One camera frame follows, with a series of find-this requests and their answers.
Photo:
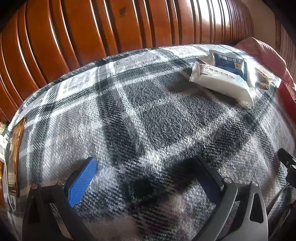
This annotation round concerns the brown dried clump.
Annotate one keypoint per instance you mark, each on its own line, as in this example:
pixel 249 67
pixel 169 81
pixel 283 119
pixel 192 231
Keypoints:
pixel 263 80

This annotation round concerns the colourful bedside clutter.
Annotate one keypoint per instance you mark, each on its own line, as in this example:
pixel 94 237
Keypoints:
pixel 2 139

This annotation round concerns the smartphone with brown case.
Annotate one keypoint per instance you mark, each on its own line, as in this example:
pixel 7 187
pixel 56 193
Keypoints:
pixel 16 157

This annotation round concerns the blue and white sachet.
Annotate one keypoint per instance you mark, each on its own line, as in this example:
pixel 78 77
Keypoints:
pixel 229 63

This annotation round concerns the red box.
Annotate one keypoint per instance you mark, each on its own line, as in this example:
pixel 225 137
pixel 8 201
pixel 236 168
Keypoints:
pixel 289 91

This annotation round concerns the white wet wipes packet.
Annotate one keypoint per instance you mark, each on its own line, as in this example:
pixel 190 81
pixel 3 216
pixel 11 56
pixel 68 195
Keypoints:
pixel 222 82

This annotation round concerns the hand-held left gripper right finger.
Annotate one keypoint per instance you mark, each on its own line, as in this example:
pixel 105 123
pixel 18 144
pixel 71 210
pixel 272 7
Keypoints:
pixel 208 179

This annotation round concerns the grey plaid fleece blanket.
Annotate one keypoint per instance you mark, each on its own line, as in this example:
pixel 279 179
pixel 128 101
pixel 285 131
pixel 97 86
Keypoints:
pixel 150 115

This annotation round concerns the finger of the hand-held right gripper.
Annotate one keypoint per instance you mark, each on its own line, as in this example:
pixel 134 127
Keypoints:
pixel 288 160

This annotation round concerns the small white sachet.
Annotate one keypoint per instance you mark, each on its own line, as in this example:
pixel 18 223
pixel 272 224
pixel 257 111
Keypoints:
pixel 205 60

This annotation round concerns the clear plastic container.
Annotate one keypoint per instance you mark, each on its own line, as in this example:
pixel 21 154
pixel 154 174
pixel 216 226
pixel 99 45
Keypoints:
pixel 274 80

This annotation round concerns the brown wooden slatted headboard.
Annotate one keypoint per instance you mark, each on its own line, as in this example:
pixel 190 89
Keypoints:
pixel 92 30

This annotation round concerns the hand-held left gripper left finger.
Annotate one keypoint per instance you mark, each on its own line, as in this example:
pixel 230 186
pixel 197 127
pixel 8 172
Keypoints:
pixel 82 179

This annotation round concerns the pink textured cloth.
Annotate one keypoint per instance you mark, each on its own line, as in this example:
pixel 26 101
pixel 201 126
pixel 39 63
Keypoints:
pixel 268 52

